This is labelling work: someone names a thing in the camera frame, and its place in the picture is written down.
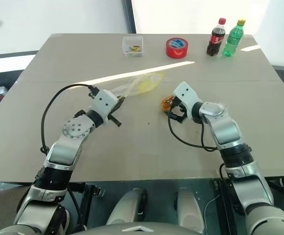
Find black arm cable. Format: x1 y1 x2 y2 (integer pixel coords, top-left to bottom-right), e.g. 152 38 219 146
40 84 97 155
167 115 221 152

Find black window frame post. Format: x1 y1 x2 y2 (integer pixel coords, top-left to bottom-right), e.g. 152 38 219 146
124 0 137 34

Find red tape roll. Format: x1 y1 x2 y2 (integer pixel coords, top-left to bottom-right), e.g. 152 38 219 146
166 37 189 59

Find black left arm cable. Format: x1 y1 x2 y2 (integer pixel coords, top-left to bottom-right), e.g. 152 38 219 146
40 84 97 155

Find cola bottle red cap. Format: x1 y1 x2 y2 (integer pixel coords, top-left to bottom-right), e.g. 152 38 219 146
206 17 227 57

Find clear plastic bag yellow zip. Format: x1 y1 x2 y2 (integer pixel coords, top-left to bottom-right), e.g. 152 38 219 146
109 71 166 99

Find grey right robot leg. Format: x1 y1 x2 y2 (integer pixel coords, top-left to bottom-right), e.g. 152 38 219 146
175 187 206 235

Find orange snack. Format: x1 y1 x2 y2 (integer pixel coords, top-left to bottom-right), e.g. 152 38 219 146
160 95 175 113

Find green bottle yellow cap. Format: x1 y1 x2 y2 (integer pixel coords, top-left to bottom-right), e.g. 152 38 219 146
222 19 246 57

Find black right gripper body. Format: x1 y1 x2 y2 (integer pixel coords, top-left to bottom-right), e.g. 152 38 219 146
170 97 189 124

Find thin white cable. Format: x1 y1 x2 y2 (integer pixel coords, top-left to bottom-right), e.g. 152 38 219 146
203 193 220 222

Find grey left robot leg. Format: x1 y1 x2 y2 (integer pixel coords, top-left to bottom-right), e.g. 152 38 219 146
106 188 148 226

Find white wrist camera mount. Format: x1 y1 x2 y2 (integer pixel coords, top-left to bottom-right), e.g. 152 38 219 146
92 89 118 123
173 82 203 118

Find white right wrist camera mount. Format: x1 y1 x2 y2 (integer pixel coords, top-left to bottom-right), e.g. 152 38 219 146
173 82 203 118

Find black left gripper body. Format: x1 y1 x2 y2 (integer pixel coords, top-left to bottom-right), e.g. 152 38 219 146
109 99 122 119

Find grey robot leg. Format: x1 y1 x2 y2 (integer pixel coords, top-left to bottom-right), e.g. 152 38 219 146
175 187 206 235
106 188 148 226

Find clear box with coloured pieces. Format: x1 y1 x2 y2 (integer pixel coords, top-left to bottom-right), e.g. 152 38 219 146
122 35 144 58

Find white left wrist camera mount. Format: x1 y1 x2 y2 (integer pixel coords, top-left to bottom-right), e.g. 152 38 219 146
92 89 118 123

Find grey robot torso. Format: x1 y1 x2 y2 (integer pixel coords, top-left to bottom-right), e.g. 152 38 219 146
66 219 205 235

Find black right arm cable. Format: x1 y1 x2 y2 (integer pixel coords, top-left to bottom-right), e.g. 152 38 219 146
167 115 221 152

